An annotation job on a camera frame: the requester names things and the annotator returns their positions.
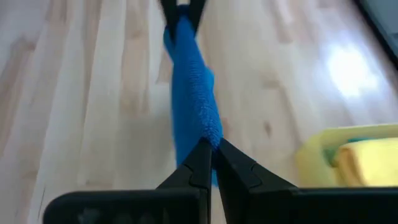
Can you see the yellow microfiber towel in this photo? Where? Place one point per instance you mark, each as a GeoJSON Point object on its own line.
{"type": "Point", "coordinates": [370, 161]}

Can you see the black aluminium table frame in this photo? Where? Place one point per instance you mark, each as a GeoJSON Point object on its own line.
{"type": "Point", "coordinates": [374, 26]}

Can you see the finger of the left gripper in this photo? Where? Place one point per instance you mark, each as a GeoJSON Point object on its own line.
{"type": "Point", "coordinates": [170, 12]}
{"type": "Point", "coordinates": [197, 11]}

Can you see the blue microfiber towel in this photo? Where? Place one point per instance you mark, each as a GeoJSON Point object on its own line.
{"type": "Point", "coordinates": [192, 93]}

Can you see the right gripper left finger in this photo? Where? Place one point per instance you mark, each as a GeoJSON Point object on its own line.
{"type": "Point", "coordinates": [186, 186]}

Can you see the green microfiber towel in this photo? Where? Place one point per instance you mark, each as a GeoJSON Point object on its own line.
{"type": "Point", "coordinates": [330, 154]}

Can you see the yellow translucent plastic bin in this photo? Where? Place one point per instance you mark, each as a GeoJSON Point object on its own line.
{"type": "Point", "coordinates": [311, 161]}

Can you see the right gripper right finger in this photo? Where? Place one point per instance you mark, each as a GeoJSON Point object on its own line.
{"type": "Point", "coordinates": [248, 189]}

